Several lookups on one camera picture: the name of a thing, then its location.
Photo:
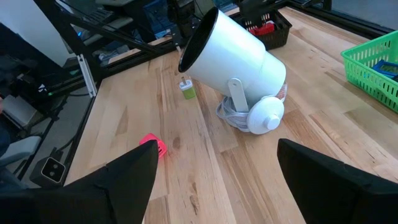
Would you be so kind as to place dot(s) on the pink charger with label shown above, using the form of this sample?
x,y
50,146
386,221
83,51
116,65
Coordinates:
x,y
160,148

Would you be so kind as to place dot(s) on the small black camera box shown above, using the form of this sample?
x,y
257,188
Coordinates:
x,y
49,171

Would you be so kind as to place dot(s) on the white cylindrical projector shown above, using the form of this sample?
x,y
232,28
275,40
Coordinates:
x,y
236,56

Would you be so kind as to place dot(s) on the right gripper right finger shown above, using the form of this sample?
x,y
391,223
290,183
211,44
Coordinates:
x,y
320,189

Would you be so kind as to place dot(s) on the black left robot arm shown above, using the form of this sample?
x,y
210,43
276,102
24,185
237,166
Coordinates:
x,y
183,18

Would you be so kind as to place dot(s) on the green white charger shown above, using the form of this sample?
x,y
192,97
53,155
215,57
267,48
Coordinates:
x,y
188,91

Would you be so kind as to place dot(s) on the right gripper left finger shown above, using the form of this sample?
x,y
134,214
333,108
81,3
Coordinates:
x,y
130,186

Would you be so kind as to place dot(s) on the green plastic basket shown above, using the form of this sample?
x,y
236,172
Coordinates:
x,y
370,71

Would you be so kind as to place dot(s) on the silver metal bracket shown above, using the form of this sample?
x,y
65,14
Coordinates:
x,y
87,74

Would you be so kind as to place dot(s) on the black plastic basket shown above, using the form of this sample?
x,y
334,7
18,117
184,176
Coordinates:
x,y
276,37

